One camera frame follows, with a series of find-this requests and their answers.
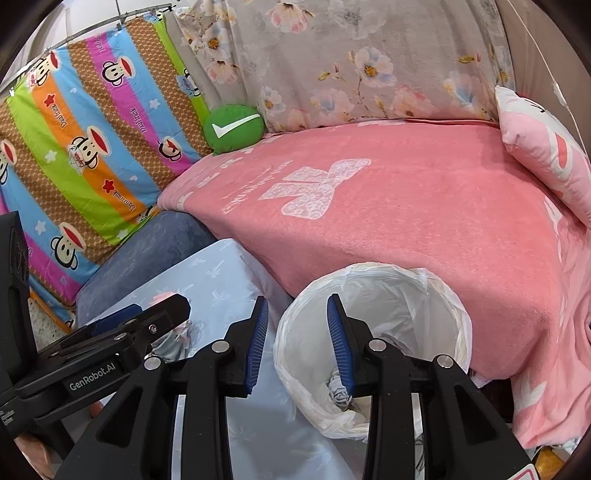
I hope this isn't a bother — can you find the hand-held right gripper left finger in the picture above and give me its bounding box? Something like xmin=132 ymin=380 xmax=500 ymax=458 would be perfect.
xmin=58 ymin=295 xmax=271 ymax=480

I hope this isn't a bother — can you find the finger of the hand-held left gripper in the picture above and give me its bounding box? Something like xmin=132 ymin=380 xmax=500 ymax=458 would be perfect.
xmin=69 ymin=303 xmax=145 ymax=340
xmin=37 ymin=293 xmax=193 ymax=370

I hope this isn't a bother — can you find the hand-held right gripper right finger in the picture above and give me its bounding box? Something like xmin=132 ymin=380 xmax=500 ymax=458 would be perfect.
xmin=326 ymin=294 xmax=533 ymax=480

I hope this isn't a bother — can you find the grey satin pouch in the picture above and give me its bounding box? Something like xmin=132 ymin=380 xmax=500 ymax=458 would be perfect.
xmin=148 ymin=322 xmax=207 ymax=364

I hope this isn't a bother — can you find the grey paper ball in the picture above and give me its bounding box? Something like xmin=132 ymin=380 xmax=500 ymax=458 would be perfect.
xmin=327 ymin=376 xmax=357 ymax=412

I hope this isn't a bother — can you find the white-lined trash bin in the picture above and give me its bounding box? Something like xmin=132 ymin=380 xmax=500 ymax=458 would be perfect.
xmin=273 ymin=261 xmax=473 ymax=440

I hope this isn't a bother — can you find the blue grey cushion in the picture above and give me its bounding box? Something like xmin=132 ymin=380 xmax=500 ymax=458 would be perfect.
xmin=75 ymin=210 xmax=219 ymax=320

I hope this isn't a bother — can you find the pink blanket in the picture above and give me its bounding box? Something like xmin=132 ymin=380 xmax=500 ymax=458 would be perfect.
xmin=157 ymin=117 xmax=591 ymax=449

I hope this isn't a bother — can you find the colourful monkey print pillow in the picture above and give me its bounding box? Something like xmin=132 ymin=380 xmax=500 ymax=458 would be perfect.
xmin=0 ymin=14 xmax=214 ymax=334

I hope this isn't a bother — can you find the green round cushion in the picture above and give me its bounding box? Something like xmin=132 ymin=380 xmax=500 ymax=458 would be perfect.
xmin=203 ymin=104 xmax=265 ymax=155

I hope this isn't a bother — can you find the yellow object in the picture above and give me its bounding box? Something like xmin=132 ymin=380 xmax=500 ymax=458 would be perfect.
xmin=537 ymin=445 xmax=574 ymax=477

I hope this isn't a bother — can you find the floral cushion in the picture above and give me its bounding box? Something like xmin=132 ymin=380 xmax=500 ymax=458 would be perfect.
xmin=173 ymin=0 xmax=516 ymax=136

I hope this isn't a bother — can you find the metal rod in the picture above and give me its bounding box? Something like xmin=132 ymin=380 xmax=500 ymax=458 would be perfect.
xmin=0 ymin=0 xmax=177 ymax=95

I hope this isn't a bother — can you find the pink printed pillow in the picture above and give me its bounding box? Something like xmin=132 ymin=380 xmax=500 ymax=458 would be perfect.
xmin=495 ymin=85 xmax=591 ymax=228

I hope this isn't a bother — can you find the white cable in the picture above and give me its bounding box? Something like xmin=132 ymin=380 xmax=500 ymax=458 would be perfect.
xmin=512 ymin=0 xmax=591 ymax=160

